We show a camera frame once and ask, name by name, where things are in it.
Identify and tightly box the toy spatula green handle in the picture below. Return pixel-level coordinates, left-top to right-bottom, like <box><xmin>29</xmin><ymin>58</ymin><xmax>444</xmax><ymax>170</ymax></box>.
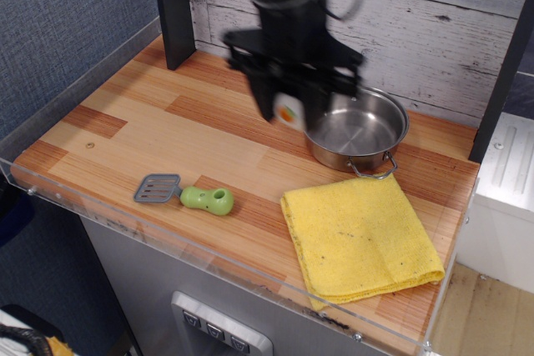
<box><xmin>133</xmin><ymin>173</ymin><xmax>234</xmax><ymax>216</ymax></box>

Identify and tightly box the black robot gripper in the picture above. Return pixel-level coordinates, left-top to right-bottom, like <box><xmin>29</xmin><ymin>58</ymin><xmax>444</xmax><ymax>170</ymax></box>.
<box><xmin>223</xmin><ymin>0</ymin><xmax>363</xmax><ymax>132</ymax></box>

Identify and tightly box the small steel pot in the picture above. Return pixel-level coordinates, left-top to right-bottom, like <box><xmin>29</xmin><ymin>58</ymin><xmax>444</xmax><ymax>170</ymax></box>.
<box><xmin>305</xmin><ymin>88</ymin><xmax>410</xmax><ymax>180</ymax></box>

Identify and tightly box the silver toy fridge cabinet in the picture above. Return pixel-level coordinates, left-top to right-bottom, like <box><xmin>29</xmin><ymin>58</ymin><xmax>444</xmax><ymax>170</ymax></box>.
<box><xmin>83</xmin><ymin>218</ymin><xmax>421</xmax><ymax>355</ymax></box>

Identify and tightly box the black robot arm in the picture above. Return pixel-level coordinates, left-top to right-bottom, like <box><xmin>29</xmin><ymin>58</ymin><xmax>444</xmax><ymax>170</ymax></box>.
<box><xmin>223</xmin><ymin>0</ymin><xmax>364</xmax><ymax>130</ymax></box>

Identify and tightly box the black vertical post right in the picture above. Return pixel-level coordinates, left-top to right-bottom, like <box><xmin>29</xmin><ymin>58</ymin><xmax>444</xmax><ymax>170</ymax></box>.
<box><xmin>468</xmin><ymin>0</ymin><xmax>533</xmax><ymax>163</ymax></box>

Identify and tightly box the yellow folded cloth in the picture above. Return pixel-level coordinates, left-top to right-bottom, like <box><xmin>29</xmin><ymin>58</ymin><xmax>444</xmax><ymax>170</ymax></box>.
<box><xmin>280</xmin><ymin>176</ymin><xmax>445</xmax><ymax>311</ymax></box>

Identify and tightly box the white ribbed box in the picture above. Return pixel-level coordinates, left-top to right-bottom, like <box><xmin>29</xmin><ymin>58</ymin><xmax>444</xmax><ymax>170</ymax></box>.
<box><xmin>456</xmin><ymin>113</ymin><xmax>533</xmax><ymax>293</ymax></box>

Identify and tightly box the silver dispenser button panel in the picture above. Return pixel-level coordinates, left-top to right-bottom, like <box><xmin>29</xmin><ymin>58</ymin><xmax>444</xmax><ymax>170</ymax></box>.
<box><xmin>171</xmin><ymin>291</ymin><xmax>274</xmax><ymax>355</ymax></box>

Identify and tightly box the plush sushi roll toy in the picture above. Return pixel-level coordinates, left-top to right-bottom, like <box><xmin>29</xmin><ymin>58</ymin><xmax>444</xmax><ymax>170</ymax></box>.
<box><xmin>273</xmin><ymin>93</ymin><xmax>305</xmax><ymax>131</ymax></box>

